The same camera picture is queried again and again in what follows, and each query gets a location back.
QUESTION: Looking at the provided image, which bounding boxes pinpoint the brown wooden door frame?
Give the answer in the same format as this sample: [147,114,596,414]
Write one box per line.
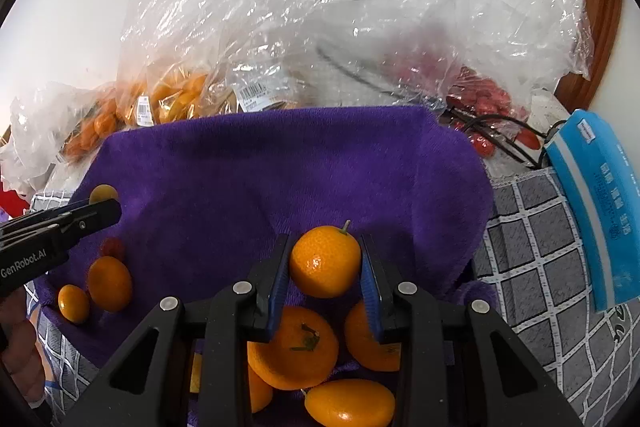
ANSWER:
[552,0,626,112]

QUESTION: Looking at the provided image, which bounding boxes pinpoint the large empty clear plastic bag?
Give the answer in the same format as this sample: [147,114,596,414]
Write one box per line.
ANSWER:
[240,0,596,118]

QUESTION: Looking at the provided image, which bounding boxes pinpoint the grey checked bedsheet with stars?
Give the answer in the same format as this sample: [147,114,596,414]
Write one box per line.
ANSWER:
[20,167,640,427]

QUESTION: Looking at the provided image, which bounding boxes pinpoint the black eyeglasses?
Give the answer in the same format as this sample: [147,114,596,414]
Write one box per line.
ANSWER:
[445,104,548,168]

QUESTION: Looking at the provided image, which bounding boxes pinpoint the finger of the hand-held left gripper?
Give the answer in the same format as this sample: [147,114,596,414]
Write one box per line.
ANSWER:
[0,199,122,254]
[0,202,98,237]

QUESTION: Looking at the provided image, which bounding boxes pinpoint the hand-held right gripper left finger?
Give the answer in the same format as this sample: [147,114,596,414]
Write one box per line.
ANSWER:
[62,233,293,427]

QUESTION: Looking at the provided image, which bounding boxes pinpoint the large mandarin with green stem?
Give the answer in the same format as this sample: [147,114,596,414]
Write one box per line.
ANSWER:
[246,305,341,391]

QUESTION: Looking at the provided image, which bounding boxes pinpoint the small round orange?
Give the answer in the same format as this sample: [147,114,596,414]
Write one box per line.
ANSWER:
[57,284,92,325]

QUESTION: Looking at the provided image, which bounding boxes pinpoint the purple towel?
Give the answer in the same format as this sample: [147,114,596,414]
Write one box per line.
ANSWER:
[37,104,496,427]

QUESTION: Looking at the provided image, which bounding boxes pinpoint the clear bag of small oranges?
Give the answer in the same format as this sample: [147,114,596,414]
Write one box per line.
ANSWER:
[0,82,126,188]

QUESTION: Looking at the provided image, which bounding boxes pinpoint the orange mandarin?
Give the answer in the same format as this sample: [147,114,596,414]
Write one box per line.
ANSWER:
[344,299,403,373]
[88,256,134,313]
[248,367,274,414]
[289,220,362,299]
[304,378,397,427]

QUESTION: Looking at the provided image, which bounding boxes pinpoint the person's left hand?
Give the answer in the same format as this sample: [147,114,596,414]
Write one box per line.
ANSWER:
[0,288,47,390]

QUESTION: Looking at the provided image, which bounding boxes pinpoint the red paper shopping bag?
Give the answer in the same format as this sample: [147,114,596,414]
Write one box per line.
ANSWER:
[0,189,31,218]

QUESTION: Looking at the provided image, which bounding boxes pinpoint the blue tissue pack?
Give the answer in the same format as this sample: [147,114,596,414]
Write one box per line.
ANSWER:
[542,109,640,313]

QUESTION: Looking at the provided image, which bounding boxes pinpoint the bagged pile of red tomatoes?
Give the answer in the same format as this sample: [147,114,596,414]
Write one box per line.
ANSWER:
[445,67,543,158]

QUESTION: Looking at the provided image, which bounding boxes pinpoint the single red cherry tomato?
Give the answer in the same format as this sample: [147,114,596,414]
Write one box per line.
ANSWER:
[100,237,127,259]

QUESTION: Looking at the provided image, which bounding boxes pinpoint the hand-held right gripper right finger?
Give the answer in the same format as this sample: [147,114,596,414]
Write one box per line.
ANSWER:
[359,234,583,427]

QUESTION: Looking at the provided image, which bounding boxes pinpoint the clear bag of kumquats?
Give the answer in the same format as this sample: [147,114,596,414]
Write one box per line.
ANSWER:
[117,0,301,128]

